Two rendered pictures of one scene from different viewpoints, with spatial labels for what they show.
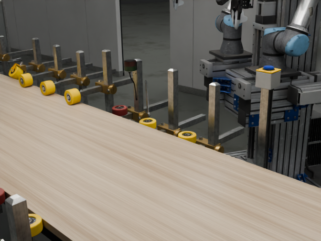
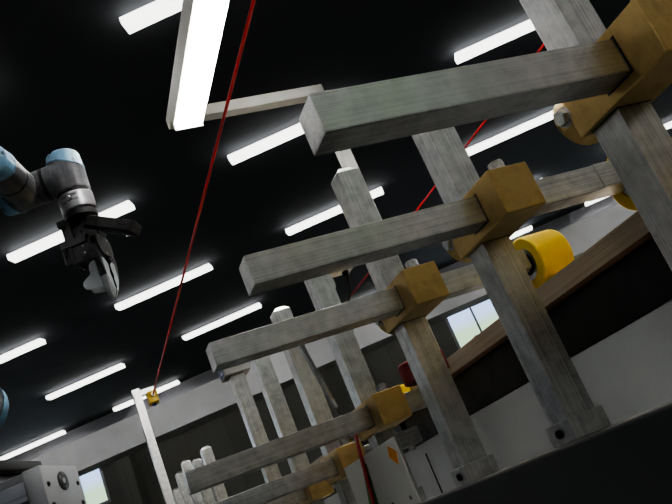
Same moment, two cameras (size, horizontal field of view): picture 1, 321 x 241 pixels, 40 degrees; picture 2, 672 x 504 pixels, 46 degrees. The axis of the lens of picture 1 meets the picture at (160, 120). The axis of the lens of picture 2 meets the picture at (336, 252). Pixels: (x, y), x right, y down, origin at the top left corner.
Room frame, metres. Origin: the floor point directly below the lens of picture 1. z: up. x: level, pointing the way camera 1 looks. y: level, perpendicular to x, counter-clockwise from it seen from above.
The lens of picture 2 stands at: (3.40, 0.61, 0.71)
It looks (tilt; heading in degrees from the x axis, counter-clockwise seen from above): 18 degrees up; 201
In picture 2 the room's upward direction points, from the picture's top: 23 degrees counter-clockwise
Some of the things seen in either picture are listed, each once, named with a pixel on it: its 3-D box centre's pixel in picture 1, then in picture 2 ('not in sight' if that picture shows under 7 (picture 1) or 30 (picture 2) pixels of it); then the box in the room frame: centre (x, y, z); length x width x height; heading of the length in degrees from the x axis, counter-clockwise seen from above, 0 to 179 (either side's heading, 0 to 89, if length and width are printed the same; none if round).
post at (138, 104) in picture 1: (138, 104); (358, 380); (2.19, 0.11, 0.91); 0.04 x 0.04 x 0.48; 45
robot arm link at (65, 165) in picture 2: not in sight; (67, 176); (2.11, -0.38, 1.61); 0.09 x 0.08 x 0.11; 115
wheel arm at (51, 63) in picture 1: (48, 63); not in sight; (3.00, 0.77, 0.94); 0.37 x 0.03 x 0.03; 135
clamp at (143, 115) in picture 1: (135, 114); (380, 414); (2.21, 0.13, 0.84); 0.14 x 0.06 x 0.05; 45
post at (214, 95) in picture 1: (213, 133); (297, 458); (1.84, -0.24, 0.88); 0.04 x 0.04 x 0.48; 45
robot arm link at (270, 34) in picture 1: (275, 39); not in sight; (2.36, -0.63, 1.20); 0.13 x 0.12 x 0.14; 25
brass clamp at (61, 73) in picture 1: (57, 72); (622, 75); (2.74, 0.65, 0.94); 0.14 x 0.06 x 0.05; 45
